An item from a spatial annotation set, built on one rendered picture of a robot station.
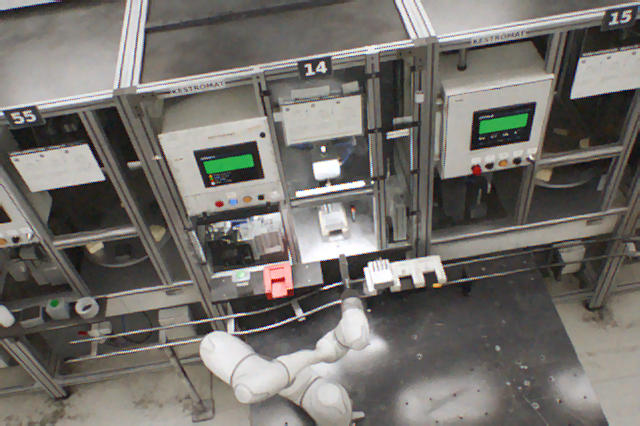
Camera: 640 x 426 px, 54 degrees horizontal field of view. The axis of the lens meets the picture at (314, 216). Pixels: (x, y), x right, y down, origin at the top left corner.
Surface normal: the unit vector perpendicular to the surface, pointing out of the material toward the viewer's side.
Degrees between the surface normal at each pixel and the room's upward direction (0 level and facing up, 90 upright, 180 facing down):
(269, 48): 0
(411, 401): 0
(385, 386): 0
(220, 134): 90
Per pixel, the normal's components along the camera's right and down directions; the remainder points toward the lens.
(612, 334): -0.11, -0.66
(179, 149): 0.12, 0.73
